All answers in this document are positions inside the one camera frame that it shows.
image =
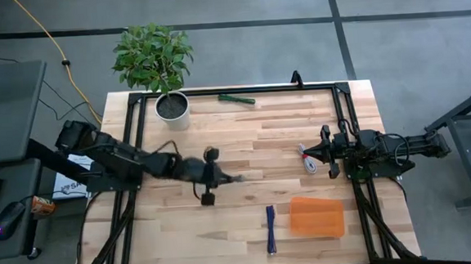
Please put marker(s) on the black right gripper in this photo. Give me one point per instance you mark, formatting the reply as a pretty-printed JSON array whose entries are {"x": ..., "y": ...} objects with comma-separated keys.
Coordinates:
[{"x": 335, "y": 148}]

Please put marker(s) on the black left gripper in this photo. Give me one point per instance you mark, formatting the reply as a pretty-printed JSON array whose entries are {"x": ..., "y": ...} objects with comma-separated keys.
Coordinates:
[{"x": 197, "y": 169}]

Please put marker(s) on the orange plastic bin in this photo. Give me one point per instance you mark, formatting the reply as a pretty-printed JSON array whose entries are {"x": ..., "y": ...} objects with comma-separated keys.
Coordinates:
[{"x": 316, "y": 217}]

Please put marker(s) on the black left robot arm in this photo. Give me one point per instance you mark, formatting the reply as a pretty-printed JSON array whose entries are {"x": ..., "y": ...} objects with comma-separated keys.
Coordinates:
[{"x": 114, "y": 156}]

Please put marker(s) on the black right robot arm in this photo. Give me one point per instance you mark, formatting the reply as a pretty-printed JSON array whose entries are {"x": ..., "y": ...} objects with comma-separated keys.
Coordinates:
[{"x": 384, "y": 147}]

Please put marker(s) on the white plant pot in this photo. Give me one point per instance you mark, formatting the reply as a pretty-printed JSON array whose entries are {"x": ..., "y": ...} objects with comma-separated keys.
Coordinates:
[{"x": 173, "y": 111}]

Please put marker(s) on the green leafy plant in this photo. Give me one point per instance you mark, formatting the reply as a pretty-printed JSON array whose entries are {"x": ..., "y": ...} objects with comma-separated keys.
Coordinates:
[{"x": 151, "y": 57}]

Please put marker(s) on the white printed paper sheet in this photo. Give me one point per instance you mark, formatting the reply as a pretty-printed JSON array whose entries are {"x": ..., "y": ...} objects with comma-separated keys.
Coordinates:
[{"x": 68, "y": 185}]

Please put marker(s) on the black computer mouse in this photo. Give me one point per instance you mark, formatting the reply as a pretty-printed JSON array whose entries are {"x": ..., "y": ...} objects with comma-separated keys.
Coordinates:
[{"x": 9, "y": 219}]

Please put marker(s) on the dark grey desk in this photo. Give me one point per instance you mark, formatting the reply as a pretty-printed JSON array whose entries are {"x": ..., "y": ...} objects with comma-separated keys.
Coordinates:
[{"x": 5, "y": 113}]

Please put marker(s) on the black clamp mount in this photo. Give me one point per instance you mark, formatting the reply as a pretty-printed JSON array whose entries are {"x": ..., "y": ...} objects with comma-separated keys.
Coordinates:
[{"x": 296, "y": 79}]

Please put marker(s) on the black aluminium table frame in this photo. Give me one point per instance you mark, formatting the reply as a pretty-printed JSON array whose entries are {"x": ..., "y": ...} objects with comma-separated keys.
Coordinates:
[{"x": 237, "y": 90}]

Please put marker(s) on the grey metal table frame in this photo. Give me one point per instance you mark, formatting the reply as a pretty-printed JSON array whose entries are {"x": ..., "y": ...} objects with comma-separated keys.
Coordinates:
[{"x": 462, "y": 151}]

